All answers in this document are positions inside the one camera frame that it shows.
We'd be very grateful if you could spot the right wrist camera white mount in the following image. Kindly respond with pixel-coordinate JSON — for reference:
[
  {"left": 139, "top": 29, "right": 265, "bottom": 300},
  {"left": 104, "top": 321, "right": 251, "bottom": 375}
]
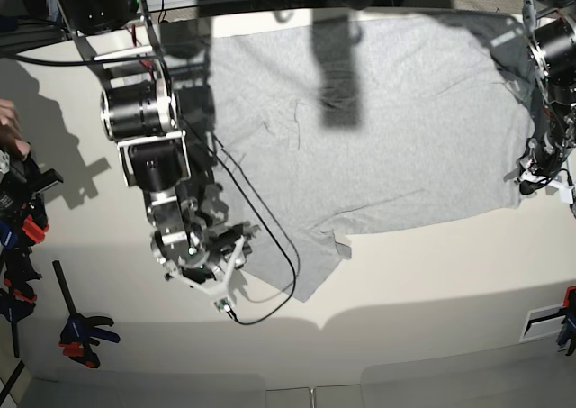
[{"left": 160, "top": 234, "right": 248, "bottom": 316}]

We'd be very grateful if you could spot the person hand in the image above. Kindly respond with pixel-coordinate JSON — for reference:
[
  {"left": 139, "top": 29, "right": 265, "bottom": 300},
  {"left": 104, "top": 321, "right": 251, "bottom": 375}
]
[{"left": 0, "top": 99, "right": 31, "bottom": 159}]

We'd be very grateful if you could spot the blue orange bar clamp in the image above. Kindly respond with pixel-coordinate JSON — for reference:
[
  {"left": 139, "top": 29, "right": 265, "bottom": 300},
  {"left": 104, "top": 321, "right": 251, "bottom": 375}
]
[{"left": 52, "top": 260, "right": 121, "bottom": 369}]

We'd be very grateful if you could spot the blue black clamp left edge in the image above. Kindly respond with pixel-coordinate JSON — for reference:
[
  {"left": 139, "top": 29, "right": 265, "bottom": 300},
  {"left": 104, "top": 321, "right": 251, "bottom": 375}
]
[{"left": 1, "top": 247, "right": 41, "bottom": 358}]

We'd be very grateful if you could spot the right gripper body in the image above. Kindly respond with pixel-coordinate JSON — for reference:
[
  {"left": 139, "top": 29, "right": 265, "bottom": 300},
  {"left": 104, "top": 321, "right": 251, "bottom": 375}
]
[{"left": 152, "top": 222, "right": 260, "bottom": 289}]

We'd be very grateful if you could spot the orange black clamp lower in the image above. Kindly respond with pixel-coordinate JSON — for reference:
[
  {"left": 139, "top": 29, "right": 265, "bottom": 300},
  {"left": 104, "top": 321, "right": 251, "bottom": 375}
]
[{"left": 1, "top": 151, "right": 63, "bottom": 249}]

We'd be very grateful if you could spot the grey T-shirt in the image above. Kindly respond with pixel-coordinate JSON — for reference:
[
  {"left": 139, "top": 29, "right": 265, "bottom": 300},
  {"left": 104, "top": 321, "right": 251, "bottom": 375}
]
[{"left": 159, "top": 11, "right": 541, "bottom": 304}]

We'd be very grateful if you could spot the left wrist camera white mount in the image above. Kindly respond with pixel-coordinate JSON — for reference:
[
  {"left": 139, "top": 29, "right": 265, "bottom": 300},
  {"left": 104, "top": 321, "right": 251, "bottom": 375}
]
[{"left": 515, "top": 168, "right": 575, "bottom": 205}]

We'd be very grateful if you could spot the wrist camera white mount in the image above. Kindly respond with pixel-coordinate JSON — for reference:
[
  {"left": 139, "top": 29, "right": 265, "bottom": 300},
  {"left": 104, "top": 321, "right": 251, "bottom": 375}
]
[
  {"left": 160, "top": 234, "right": 248, "bottom": 316},
  {"left": 515, "top": 168, "right": 575, "bottom": 205}
]

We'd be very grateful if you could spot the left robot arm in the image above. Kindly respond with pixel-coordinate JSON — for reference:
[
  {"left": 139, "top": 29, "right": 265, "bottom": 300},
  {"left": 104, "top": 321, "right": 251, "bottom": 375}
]
[{"left": 517, "top": 0, "right": 575, "bottom": 196}]

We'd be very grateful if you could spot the black camera cable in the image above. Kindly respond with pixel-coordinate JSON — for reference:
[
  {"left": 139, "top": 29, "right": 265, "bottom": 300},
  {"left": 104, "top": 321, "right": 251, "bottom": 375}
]
[{"left": 179, "top": 119, "right": 302, "bottom": 326}]

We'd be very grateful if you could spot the blue clamp right edge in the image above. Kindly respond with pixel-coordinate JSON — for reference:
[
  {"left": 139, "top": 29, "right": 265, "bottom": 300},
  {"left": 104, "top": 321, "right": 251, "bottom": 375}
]
[{"left": 556, "top": 286, "right": 576, "bottom": 357}]

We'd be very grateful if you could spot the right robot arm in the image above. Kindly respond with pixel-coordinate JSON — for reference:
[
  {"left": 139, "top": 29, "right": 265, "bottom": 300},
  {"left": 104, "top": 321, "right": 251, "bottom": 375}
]
[{"left": 57, "top": 0, "right": 250, "bottom": 294}]

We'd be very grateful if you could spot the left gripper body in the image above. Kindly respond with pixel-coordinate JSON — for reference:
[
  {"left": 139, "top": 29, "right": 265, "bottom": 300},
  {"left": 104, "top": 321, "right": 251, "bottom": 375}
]
[{"left": 517, "top": 138, "right": 571, "bottom": 195}]

